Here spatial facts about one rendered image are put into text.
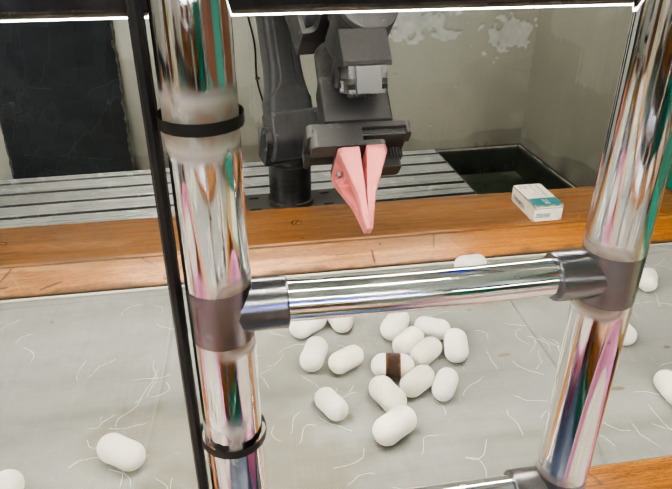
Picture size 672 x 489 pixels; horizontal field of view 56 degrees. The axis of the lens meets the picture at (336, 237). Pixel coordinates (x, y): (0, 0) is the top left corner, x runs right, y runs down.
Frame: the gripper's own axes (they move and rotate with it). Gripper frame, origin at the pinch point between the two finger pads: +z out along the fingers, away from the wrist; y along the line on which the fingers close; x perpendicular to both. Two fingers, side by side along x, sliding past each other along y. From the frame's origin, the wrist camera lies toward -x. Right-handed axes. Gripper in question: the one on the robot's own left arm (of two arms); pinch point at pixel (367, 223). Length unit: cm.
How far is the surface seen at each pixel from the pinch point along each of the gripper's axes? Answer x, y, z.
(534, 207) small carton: 7.0, 20.6, -3.2
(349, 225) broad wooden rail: 10.1, 0.1, -4.0
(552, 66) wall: 140, 113, -117
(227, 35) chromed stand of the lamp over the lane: -39.9, -11.7, 10.3
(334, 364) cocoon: -3.1, -5.2, 13.4
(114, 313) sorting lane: 5.9, -24.3, 4.8
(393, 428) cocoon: -8.8, -2.3, 19.3
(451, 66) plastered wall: 152, 78, -128
